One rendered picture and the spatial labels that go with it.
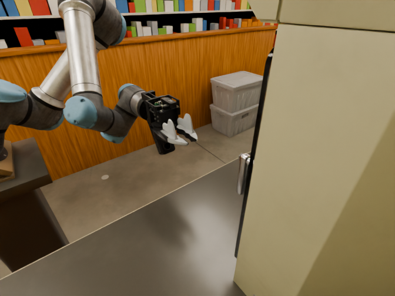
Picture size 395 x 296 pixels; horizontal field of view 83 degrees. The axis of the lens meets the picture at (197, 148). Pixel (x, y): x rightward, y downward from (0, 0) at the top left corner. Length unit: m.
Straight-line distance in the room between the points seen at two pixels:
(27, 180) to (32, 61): 1.34
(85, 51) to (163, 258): 0.56
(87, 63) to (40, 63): 1.44
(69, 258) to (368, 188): 0.58
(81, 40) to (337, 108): 0.65
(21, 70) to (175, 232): 1.79
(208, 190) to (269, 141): 0.45
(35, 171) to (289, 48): 0.86
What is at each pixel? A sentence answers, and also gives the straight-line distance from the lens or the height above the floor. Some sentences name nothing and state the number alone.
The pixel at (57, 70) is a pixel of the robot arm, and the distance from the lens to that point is 0.95.
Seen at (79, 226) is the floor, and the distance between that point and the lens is 1.99.
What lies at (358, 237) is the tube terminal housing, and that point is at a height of 1.22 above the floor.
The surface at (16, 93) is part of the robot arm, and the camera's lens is 0.91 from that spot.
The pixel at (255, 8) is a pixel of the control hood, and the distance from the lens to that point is 0.26.
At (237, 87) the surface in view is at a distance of 2.52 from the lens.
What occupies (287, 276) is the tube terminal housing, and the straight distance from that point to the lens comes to 0.39.
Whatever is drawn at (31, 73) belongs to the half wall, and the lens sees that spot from 2.14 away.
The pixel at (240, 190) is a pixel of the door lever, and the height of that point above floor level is 1.13.
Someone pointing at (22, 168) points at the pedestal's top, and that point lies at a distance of 0.99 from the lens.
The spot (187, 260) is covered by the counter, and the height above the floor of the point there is 0.94.
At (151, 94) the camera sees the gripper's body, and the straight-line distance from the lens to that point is 0.63.
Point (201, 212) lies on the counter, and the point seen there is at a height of 0.94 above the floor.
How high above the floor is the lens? 1.43
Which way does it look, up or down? 34 degrees down
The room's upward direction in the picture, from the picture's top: straight up
